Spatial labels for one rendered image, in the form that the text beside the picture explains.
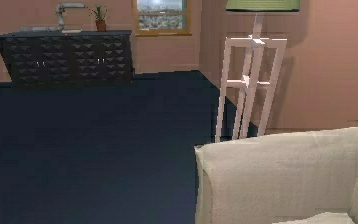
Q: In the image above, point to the white floor lamp green shade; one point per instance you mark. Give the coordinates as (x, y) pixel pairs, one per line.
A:
(253, 73)

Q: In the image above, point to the wooden framed window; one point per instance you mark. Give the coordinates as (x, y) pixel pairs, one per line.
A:
(161, 16)

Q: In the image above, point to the grey desk lamp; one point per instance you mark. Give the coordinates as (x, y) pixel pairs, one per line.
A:
(61, 19)

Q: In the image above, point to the flat pale book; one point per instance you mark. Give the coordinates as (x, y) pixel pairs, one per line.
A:
(71, 31)

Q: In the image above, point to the potted green house plant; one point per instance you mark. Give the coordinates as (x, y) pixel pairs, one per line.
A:
(100, 20)

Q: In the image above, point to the black patterned sideboard cabinet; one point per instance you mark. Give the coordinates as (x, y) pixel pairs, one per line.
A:
(67, 58)

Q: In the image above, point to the beige sofa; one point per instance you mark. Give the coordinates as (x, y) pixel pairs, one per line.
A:
(280, 176)

